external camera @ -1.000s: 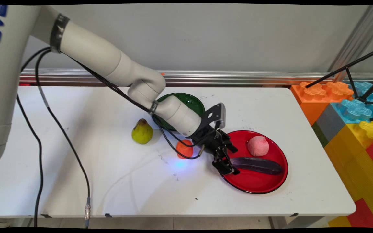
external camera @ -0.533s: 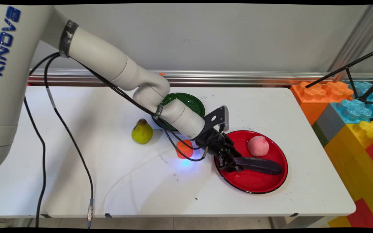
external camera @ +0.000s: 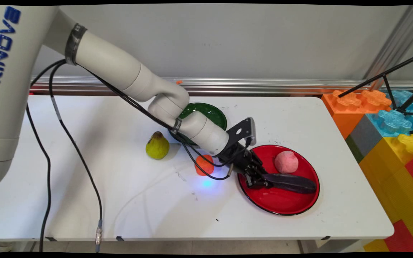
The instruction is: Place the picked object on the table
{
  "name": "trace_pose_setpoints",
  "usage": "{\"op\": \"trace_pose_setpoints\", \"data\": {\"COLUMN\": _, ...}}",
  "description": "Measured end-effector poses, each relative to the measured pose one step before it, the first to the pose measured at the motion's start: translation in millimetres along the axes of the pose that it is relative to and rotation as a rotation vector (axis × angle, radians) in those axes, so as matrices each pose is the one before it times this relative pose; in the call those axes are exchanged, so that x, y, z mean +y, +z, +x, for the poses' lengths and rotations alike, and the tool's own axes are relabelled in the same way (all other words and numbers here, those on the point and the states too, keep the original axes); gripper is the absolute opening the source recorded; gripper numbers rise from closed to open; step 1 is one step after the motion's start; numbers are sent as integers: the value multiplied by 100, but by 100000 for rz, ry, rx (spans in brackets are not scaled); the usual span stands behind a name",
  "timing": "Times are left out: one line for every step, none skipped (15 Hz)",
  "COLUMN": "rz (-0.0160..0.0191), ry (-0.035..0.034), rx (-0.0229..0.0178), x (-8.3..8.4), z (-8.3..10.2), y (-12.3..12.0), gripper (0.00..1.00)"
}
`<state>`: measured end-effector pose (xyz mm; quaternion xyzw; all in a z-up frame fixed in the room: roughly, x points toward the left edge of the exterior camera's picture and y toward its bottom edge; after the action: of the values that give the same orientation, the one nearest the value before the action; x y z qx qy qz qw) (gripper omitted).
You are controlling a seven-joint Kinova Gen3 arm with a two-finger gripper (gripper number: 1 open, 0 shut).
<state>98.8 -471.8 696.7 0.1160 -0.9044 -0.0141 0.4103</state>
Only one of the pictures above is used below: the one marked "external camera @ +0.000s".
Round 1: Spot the dark green plate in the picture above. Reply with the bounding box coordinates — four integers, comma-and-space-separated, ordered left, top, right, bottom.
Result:
177, 102, 228, 146

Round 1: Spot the yellow giant building block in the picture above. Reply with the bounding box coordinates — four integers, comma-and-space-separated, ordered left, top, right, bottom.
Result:
359, 134, 413, 251

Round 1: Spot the yellow-green toy pear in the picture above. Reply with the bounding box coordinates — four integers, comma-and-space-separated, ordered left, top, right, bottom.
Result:
146, 131, 170, 160

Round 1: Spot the aluminium rail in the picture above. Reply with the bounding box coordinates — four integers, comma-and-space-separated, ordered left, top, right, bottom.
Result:
30, 75, 413, 96

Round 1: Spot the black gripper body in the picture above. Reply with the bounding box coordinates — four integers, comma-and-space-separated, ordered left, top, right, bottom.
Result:
217, 142, 261, 177

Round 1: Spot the blue giant building block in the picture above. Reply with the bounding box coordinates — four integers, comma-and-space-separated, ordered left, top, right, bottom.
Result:
366, 90, 413, 138

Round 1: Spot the purple toy eggplant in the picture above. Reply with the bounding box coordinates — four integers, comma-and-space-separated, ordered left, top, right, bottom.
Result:
264, 173, 317, 195

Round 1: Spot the plain black cable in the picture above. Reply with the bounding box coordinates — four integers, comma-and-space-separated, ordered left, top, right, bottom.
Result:
25, 59, 67, 253

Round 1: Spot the black tripod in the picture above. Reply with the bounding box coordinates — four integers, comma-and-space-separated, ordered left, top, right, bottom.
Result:
338, 52, 413, 117

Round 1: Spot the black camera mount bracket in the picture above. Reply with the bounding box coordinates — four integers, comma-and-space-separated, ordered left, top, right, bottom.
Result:
227, 118, 252, 151

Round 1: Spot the orange giant building block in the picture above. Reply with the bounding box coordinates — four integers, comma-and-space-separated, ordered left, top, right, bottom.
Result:
322, 90, 393, 140

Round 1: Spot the aluminium post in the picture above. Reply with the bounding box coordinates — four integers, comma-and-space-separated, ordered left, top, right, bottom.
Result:
364, 5, 413, 90

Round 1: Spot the dark green giant building block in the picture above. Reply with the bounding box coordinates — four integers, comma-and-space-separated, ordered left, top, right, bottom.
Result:
345, 135, 365, 164

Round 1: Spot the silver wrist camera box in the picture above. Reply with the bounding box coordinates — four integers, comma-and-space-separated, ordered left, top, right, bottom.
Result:
244, 117, 257, 146

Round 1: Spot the orange toy fruit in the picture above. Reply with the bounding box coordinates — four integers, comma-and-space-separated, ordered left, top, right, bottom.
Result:
194, 154, 215, 176

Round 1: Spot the black cable with metal connector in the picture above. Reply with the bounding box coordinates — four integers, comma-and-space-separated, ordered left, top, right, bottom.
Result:
48, 60, 103, 253

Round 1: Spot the red plate black rim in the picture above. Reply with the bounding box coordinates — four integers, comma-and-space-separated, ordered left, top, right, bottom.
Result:
237, 144, 321, 216

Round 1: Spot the grey arm strap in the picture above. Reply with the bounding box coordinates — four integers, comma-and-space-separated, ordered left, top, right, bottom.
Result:
171, 117, 183, 135
65, 23, 88, 66

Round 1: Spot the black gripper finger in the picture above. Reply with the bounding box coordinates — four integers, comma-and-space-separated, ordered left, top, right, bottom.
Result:
250, 161, 269, 177
245, 171, 274, 189

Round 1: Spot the grey giant building block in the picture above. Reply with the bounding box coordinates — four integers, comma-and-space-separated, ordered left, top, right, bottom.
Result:
350, 114, 383, 158

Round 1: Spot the pink toy peach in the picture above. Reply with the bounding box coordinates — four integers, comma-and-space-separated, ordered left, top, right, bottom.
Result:
274, 150, 299, 175

